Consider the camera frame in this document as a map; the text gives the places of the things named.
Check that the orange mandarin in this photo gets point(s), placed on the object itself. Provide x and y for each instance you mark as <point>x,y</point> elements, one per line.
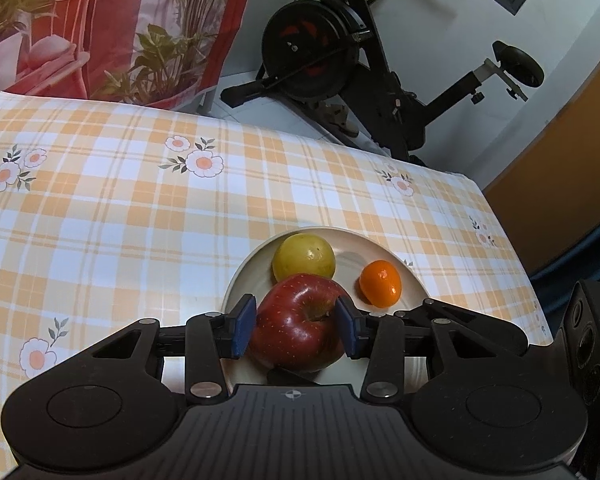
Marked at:
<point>380,282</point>

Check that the printed pink backdrop cloth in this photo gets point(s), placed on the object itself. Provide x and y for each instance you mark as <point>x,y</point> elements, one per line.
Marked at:
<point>105,10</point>

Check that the wooden door panel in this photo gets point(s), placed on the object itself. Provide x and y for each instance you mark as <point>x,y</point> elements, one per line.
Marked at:
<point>555,200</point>

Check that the checked floral tablecloth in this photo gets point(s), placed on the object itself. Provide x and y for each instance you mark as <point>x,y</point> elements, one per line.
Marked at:
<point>130,210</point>

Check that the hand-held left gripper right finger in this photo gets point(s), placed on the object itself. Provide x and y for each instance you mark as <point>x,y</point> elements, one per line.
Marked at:
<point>347,329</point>

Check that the yellow-green apple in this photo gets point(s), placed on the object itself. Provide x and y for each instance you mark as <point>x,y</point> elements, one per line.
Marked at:
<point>302,257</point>

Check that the cream round plate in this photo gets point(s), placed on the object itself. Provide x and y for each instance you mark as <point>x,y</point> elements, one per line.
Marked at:
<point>350,255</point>

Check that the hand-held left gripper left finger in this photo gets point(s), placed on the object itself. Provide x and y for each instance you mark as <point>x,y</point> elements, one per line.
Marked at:
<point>244,326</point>

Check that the black exercise bike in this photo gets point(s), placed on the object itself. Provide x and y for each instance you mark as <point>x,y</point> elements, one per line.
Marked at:
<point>310,35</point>

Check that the red apple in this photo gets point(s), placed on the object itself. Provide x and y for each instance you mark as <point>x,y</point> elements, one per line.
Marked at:
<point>290,325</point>

